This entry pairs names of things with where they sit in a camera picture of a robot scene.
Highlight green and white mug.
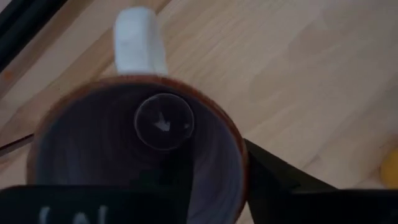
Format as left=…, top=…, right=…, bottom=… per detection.
left=26, top=6, right=249, bottom=224

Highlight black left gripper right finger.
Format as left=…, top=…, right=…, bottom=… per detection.
left=244, top=138, right=398, bottom=224

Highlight yellow mug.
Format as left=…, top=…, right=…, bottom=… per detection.
left=381, top=149, right=398, bottom=189

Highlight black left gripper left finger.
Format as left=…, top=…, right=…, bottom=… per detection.
left=0, top=149, right=193, bottom=224

